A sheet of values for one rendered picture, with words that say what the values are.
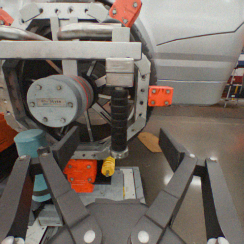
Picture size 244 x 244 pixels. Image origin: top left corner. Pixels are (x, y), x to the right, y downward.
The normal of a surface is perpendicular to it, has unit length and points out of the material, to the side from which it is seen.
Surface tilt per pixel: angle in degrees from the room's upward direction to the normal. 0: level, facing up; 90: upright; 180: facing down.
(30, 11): 90
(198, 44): 90
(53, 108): 90
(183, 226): 0
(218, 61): 90
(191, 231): 0
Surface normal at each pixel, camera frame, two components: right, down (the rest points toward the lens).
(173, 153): -1.00, -0.02
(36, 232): 0.02, -0.94
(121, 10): 0.01, 0.34
